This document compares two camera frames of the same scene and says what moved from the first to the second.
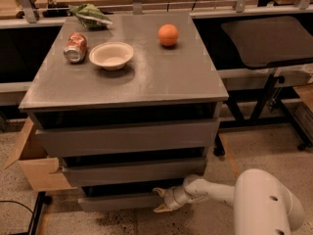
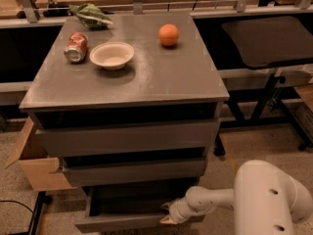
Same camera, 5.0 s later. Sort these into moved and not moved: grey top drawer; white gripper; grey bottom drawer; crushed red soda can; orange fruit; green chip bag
Moved: white gripper; grey bottom drawer
Not moved: crushed red soda can; orange fruit; green chip bag; grey top drawer
